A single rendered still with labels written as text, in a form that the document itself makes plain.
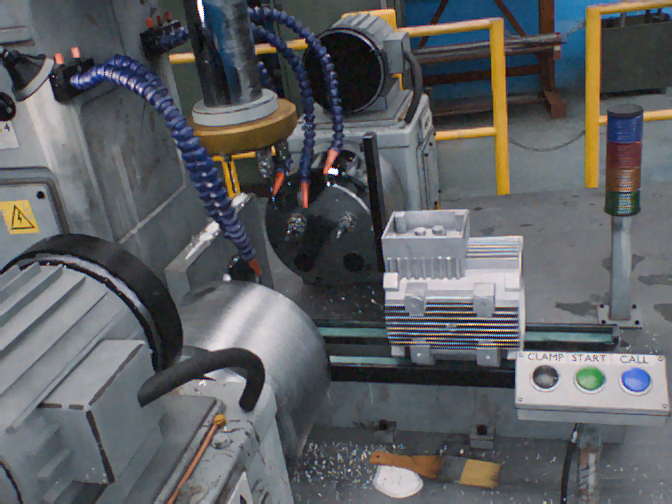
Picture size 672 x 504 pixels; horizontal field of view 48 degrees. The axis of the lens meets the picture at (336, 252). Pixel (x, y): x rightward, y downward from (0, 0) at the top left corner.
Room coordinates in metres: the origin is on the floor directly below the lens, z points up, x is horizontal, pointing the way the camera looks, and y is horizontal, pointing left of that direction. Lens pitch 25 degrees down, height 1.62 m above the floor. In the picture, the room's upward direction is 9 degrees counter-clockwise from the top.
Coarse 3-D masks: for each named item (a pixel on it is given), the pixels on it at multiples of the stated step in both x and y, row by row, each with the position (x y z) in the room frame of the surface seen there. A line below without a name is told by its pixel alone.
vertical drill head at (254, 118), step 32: (192, 0) 1.10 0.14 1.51; (224, 0) 1.10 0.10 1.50; (192, 32) 1.11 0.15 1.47; (224, 32) 1.09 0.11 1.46; (224, 64) 1.09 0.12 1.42; (256, 64) 1.13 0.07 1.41; (224, 96) 1.09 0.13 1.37; (256, 96) 1.11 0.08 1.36; (224, 128) 1.06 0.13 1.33; (256, 128) 1.05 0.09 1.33; (288, 128) 1.09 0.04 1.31; (224, 160) 1.18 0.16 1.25
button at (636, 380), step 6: (624, 372) 0.71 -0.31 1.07; (630, 372) 0.71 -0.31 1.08; (636, 372) 0.70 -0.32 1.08; (642, 372) 0.70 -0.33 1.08; (624, 378) 0.70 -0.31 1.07; (630, 378) 0.70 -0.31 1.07; (636, 378) 0.70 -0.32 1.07; (642, 378) 0.70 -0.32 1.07; (648, 378) 0.70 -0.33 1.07; (624, 384) 0.70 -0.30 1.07; (630, 384) 0.69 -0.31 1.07; (636, 384) 0.69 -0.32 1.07; (642, 384) 0.69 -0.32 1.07; (648, 384) 0.69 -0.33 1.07; (630, 390) 0.69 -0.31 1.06; (636, 390) 0.69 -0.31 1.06; (642, 390) 0.69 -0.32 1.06
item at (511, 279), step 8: (520, 240) 1.06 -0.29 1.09; (512, 272) 0.95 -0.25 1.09; (384, 280) 1.00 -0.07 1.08; (392, 280) 1.00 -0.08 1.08; (504, 280) 0.95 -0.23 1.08; (512, 280) 0.94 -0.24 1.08; (384, 288) 1.00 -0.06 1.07; (392, 288) 0.99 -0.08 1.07; (504, 288) 0.94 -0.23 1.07; (512, 288) 0.94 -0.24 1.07; (392, 352) 1.00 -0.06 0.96; (400, 352) 0.99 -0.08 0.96; (512, 352) 0.94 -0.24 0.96; (512, 360) 0.95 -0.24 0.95
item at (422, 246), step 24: (408, 216) 1.11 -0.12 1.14; (432, 216) 1.09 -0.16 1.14; (456, 216) 1.07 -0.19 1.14; (384, 240) 1.02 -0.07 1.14; (408, 240) 1.01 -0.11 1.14; (432, 240) 1.00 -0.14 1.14; (456, 240) 0.99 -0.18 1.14; (408, 264) 1.01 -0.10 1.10; (432, 264) 1.00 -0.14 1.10; (456, 264) 0.99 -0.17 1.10
